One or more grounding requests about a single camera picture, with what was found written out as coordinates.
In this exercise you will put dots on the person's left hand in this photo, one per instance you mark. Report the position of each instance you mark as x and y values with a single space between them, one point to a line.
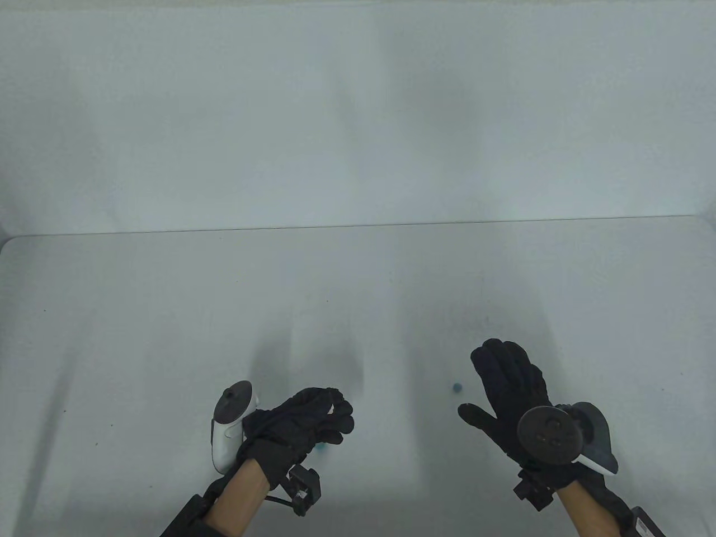
296 422

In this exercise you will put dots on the person's right hand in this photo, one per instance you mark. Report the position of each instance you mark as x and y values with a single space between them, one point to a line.
512 380

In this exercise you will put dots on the person's right forearm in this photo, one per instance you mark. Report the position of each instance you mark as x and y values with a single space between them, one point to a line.
584 514

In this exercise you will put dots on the person's left forearm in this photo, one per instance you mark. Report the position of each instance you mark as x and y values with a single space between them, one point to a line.
240 498

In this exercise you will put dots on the black box with label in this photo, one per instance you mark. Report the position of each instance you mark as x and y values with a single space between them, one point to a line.
646 526
187 517

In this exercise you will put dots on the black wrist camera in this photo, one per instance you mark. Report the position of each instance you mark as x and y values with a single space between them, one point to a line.
534 492
305 489

